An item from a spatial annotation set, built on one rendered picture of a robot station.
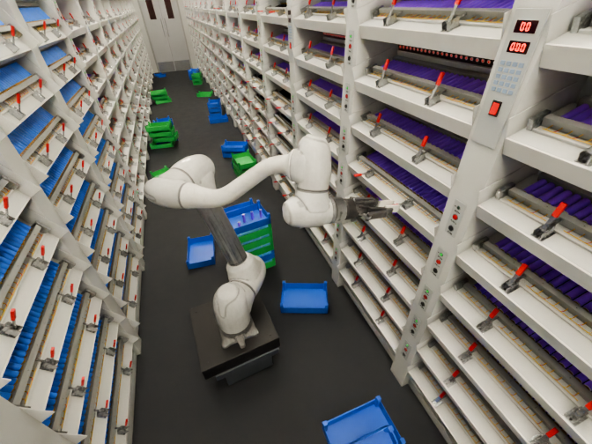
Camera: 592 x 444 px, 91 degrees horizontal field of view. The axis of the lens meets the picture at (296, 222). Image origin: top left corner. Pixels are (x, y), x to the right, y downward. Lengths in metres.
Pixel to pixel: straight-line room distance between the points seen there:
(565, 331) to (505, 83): 0.60
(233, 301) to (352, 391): 0.78
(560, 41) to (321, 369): 1.57
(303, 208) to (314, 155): 0.16
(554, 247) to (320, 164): 0.60
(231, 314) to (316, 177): 0.78
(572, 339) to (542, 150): 0.45
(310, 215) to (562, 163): 0.60
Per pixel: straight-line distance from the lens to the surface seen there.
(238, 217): 2.06
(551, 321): 0.98
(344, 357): 1.81
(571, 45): 0.81
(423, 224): 1.14
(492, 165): 0.89
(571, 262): 0.86
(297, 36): 1.99
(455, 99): 1.03
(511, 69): 0.85
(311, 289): 2.05
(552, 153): 0.82
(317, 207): 0.91
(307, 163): 0.88
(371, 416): 1.70
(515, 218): 0.92
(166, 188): 1.15
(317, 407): 1.69
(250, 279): 1.48
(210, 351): 1.56
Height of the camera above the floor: 1.59
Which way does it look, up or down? 38 degrees down
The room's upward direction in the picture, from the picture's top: 3 degrees counter-clockwise
